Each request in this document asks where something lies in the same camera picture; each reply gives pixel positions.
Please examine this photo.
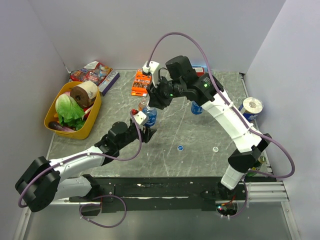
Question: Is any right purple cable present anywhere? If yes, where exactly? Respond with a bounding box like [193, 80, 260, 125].
[148, 31, 296, 219]

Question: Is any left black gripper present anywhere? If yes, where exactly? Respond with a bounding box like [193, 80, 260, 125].
[117, 120, 156, 150]

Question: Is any purple white box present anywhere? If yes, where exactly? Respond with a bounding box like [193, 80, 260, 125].
[98, 70, 120, 96]

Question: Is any red flat box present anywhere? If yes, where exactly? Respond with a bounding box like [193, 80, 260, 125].
[192, 65, 208, 77]

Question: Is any brown paper roll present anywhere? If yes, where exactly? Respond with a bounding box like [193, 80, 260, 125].
[70, 81, 99, 109]

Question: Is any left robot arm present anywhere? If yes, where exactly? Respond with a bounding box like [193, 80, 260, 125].
[15, 120, 157, 213]

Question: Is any purple cable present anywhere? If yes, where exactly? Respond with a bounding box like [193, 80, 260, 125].
[17, 111, 143, 228]
[148, 31, 296, 219]

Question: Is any orange snack box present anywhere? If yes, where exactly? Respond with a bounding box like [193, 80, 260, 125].
[131, 69, 152, 97]

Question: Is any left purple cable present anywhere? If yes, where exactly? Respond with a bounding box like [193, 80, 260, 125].
[17, 111, 143, 228]

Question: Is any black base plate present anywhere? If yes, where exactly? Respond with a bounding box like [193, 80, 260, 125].
[69, 176, 246, 213]

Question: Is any blue bottle cap middle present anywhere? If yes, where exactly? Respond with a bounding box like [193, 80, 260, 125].
[177, 145, 184, 151]

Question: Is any colourful snack bag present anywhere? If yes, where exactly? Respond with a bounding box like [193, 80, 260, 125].
[70, 61, 113, 86]

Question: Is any green toy lettuce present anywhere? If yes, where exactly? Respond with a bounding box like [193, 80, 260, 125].
[55, 93, 86, 131]

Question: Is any aluminium rail frame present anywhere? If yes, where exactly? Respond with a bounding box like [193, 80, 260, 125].
[15, 175, 301, 240]

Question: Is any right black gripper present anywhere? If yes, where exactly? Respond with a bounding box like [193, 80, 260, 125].
[145, 74, 185, 111]

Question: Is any orange drink bottle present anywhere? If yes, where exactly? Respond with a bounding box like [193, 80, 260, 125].
[138, 98, 149, 111]

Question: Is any green glass bottle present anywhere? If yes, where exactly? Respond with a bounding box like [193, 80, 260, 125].
[246, 155, 267, 177]

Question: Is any purple toy eggplant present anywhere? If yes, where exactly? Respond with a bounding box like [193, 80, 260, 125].
[48, 121, 75, 133]

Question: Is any white bottle cap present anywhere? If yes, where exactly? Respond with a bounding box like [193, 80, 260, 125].
[212, 146, 219, 153]

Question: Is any yellow plastic basket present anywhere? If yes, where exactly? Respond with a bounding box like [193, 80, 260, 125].
[44, 81, 102, 140]

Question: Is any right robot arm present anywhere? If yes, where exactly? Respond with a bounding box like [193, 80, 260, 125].
[142, 55, 270, 200]

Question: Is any blue pocari bottle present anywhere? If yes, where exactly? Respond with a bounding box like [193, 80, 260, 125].
[190, 101, 203, 115]
[142, 105, 158, 127]

